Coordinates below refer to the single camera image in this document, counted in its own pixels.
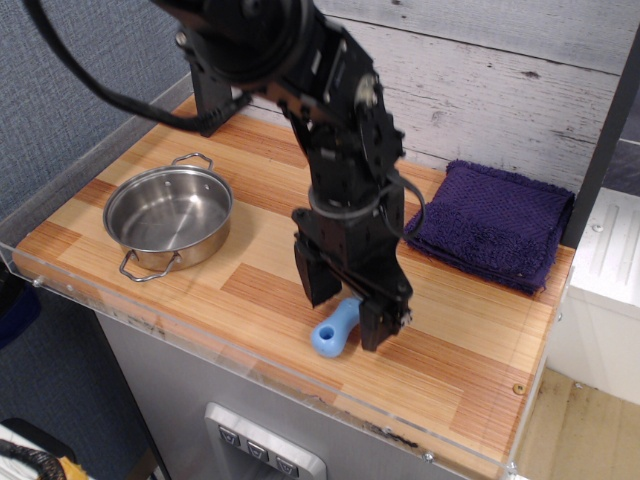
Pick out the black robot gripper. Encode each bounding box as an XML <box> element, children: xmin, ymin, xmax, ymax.
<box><xmin>292</xmin><ymin>184</ymin><xmax>413</xmax><ymax>352</ymax></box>

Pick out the blue spoon with grey bowl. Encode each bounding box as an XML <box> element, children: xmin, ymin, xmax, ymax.
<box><xmin>310</xmin><ymin>298</ymin><xmax>360</xmax><ymax>358</ymax></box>

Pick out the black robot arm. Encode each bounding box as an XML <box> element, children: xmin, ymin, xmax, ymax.
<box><xmin>161</xmin><ymin>1</ymin><xmax>413</xmax><ymax>351</ymax></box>

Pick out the folded purple towel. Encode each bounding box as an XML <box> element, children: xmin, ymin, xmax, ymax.
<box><xmin>405</xmin><ymin>160</ymin><xmax>575</xmax><ymax>295</ymax></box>

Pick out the silver dispenser button panel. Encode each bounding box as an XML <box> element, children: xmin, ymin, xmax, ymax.
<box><xmin>204</xmin><ymin>402</ymin><xmax>327</xmax><ymax>479</ymax></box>

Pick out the stainless steel pot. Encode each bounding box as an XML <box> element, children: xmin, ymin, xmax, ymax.
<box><xmin>103</xmin><ymin>152</ymin><xmax>234</xmax><ymax>283</ymax></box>

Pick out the white ribbed appliance top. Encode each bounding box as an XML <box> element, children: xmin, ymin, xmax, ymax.
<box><xmin>571</xmin><ymin>188</ymin><xmax>639</xmax><ymax>307</ymax></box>

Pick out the yellow object bottom left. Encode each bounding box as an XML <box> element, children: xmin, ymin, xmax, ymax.
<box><xmin>58</xmin><ymin>457</ymin><xmax>90</xmax><ymax>480</ymax></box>

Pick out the black vertical post left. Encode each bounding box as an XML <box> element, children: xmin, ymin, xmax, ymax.
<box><xmin>191</xmin><ymin>66</ymin><xmax>252</xmax><ymax>137</ymax></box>

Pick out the black vertical post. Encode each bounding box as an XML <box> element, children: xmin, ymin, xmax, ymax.
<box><xmin>191</xmin><ymin>66</ymin><xmax>252</xmax><ymax>137</ymax></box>
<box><xmin>561</xmin><ymin>32</ymin><xmax>639</xmax><ymax>249</ymax></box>

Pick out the black vertical post right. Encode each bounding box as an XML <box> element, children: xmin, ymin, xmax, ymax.
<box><xmin>561</xmin><ymin>32</ymin><xmax>639</xmax><ymax>249</ymax></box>

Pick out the black braided cable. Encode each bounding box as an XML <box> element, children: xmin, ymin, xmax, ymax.
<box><xmin>0</xmin><ymin>438</ymin><xmax>66</xmax><ymax>480</ymax></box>

